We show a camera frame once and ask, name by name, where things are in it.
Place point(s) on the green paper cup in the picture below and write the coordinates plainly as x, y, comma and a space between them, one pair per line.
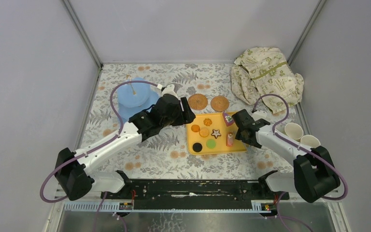
294, 131

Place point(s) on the star shaped cookie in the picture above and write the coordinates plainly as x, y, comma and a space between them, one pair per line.
216, 133

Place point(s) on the orange round cookie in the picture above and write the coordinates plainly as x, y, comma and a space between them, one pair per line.
195, 128

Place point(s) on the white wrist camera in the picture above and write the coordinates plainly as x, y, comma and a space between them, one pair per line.
259, 114
169, 89

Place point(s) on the blue three-tier cake stand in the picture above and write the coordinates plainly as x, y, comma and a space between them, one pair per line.
133, 98

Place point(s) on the green round macaron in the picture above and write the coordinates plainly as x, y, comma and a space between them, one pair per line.
211, 144

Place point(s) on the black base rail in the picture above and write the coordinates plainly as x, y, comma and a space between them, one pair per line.
139, 189

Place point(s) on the orange flower cookie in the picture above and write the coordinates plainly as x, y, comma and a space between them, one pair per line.
207, 122

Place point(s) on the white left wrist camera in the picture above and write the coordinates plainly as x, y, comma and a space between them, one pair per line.
169, 89

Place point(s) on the woven rattan coaster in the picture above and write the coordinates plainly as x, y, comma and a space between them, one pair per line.
219, 103
198, 101

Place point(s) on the purple cake slice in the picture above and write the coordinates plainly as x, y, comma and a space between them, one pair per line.
228, 120

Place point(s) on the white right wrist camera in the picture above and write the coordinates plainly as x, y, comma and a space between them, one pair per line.
259, 114

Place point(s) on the pink paper cup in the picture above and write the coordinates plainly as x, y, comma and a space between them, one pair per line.
310, 140

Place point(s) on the printed cloth bag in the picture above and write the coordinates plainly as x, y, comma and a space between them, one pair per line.
264, 70

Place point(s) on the orange waffle cookie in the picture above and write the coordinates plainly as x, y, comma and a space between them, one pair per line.
204, 132

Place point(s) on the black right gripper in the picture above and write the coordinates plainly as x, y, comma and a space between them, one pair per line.
238, 137

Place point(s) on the floral tablecloth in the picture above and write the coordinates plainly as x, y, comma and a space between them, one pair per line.
166, 155

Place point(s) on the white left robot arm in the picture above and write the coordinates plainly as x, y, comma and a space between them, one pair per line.
76, 171

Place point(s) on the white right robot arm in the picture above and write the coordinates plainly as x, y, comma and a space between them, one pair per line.
313, 175

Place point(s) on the black round cookie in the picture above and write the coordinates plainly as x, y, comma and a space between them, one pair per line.
197, 147

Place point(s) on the yellow serving tray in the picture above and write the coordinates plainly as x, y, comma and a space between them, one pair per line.
210, 134

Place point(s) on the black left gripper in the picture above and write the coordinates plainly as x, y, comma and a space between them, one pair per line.
183, 110

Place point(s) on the pink cake slice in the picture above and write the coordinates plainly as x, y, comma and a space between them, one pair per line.
230, 139

